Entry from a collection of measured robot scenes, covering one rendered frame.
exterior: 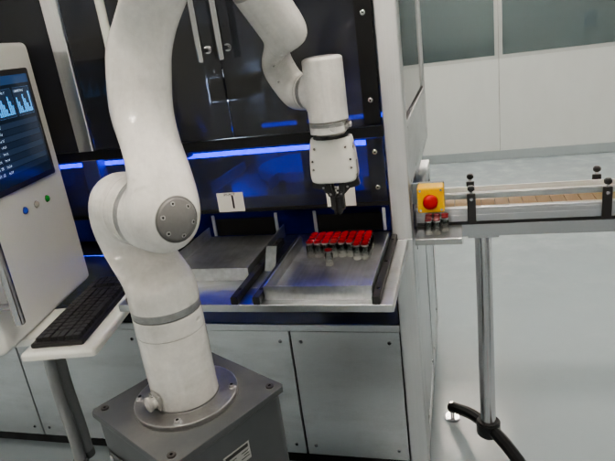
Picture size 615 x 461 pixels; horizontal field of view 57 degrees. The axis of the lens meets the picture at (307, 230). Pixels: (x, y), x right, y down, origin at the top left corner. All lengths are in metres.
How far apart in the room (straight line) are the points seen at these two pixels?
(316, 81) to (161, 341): 0.58
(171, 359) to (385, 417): 1.09
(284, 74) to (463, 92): 5.01
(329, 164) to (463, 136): 5.07
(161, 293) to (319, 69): 0.53
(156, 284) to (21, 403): 1.70
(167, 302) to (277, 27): 0.52
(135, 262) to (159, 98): 0.28
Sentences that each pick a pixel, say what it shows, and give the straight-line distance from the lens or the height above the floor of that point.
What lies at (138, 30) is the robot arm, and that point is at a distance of 0.90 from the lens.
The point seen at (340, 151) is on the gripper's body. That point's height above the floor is 1.22.
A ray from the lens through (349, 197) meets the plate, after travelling 1.61.
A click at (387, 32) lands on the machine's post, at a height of 1.44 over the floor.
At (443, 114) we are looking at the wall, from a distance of 6.19.
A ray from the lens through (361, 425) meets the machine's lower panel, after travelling 1.99.
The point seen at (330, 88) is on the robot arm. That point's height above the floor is 1.36.
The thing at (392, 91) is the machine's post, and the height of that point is 1.30.
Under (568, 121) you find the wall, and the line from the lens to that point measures 6.30.
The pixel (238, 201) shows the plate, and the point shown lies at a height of 1.02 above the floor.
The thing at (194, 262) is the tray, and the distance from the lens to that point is 1.68.
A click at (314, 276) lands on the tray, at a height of 0.88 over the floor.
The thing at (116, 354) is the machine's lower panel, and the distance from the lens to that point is 2.18.
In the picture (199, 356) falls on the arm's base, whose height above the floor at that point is 0.96.
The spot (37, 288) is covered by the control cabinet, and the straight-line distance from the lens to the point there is 1.75.
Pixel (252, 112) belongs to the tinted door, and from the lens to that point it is 1.64.
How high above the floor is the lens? 1.46
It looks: 19 degrees down
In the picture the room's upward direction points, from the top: 8 degrees counter-clockwise
